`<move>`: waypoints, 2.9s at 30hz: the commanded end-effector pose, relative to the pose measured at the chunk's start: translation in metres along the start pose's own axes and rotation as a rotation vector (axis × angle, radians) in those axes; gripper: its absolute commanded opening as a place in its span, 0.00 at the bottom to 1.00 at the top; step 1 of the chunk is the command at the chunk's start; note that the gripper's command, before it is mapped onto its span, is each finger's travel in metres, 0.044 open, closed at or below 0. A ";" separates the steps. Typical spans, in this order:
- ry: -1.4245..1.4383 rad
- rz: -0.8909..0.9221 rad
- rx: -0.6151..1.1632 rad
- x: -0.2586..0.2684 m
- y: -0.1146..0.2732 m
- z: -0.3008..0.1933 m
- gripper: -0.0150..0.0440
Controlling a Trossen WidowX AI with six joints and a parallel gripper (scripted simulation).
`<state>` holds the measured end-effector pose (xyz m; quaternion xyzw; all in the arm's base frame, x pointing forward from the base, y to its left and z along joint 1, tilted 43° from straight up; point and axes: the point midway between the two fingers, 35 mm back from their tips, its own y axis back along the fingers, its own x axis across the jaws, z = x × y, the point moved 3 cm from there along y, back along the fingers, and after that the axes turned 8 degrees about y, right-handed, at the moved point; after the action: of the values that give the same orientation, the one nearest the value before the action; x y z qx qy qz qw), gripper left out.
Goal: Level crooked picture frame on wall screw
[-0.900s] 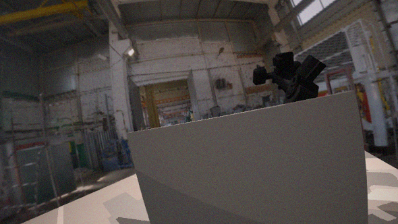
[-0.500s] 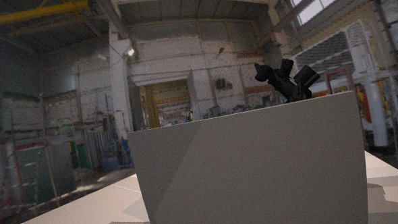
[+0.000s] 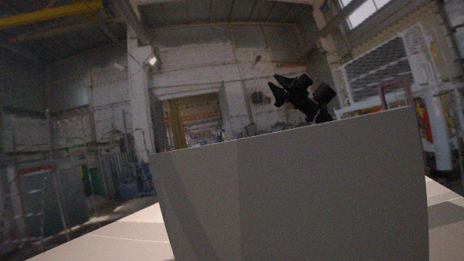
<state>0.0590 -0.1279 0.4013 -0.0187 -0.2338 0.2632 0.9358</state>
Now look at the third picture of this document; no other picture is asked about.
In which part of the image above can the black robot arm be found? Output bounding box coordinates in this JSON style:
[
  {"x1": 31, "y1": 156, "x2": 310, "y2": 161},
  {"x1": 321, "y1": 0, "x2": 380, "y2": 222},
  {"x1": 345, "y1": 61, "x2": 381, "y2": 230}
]
[{"x1": 301, "y1": 78, "x2": 337, "y2": 124}]

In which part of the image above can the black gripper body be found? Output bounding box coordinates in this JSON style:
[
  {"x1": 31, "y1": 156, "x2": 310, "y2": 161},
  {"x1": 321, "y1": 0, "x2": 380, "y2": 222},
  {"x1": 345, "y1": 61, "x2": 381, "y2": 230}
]
[{"x1": 274, "y1": 73, "x2": 310, "y2": 110}]

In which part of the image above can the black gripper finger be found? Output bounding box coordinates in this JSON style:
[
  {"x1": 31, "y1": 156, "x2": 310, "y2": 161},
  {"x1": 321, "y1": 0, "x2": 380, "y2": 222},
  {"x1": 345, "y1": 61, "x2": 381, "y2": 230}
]
[
  {"x1": 267, "y1": 81, "x2": 285, "y2": 101},
  {"x1": 274, "y1": 74, "x2": 298, "y2": 91}
]

